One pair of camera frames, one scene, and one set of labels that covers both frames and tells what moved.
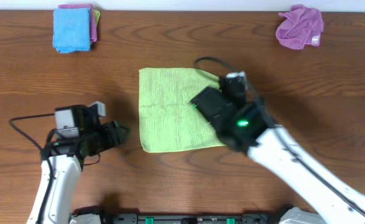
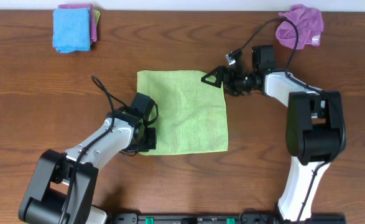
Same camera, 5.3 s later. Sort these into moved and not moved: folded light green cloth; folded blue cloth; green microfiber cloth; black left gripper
Moved: black left gripper
Not moved: folded light green cloth; green microfiber cloth; folded blue cloth
